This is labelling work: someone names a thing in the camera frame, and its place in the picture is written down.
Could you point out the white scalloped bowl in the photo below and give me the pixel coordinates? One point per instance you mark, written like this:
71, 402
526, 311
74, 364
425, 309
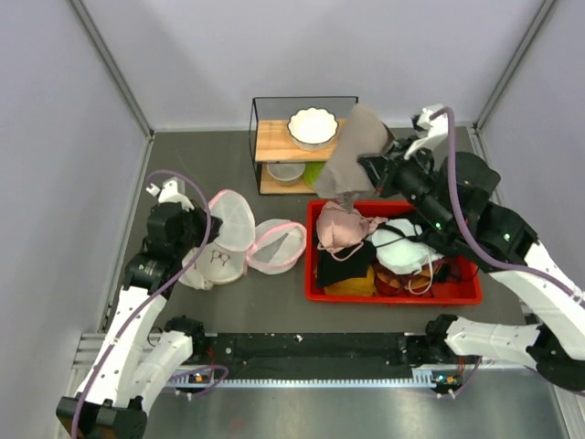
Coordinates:
313, 129

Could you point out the cream mesh laundry bag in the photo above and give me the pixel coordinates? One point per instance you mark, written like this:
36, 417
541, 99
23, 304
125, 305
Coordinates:
214, 266

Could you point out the aluminium frame rail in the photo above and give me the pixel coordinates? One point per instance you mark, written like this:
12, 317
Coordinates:
194, 378

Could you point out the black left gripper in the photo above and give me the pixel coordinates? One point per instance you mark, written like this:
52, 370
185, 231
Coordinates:
201, 218

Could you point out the black wire wooden shelf rack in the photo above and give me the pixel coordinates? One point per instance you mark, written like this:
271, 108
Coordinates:
270, 142

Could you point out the grey metal bowl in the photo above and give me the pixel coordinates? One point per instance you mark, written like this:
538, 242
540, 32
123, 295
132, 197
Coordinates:
286, 174

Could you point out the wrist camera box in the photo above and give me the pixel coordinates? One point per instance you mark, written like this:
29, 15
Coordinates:
173, 190
432, 125

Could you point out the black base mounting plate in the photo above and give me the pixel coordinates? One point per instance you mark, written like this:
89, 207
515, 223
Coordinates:
324, 356

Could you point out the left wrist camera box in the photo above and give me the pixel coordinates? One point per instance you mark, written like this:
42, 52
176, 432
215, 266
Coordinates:
173, 190

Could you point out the white mesh laundry bag pink zipper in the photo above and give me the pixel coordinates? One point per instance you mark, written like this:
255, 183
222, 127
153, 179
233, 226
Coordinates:
271, 247

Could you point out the black garment in bin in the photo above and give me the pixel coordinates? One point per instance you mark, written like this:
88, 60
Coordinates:
350, 263

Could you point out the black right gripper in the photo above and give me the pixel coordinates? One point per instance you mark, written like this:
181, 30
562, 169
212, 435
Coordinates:
383, 169

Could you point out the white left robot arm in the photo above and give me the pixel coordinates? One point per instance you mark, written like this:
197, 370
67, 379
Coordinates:
116, 397

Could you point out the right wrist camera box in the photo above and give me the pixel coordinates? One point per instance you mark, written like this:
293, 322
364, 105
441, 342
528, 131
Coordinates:
432, 125

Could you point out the green plate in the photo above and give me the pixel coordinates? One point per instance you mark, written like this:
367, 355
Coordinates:
311, 172

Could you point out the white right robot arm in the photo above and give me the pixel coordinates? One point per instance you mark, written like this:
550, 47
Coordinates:
452, 206

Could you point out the white bra in bin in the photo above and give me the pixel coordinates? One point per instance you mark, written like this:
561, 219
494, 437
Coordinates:
405, 264

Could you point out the red plastic bin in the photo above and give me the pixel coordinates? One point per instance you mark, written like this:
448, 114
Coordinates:
452, 282

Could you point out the taupe grey bra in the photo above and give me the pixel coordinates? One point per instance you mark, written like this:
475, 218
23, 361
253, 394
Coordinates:
342, 178

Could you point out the pink bra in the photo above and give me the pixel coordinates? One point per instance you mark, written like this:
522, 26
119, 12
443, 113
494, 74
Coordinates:
341, 232

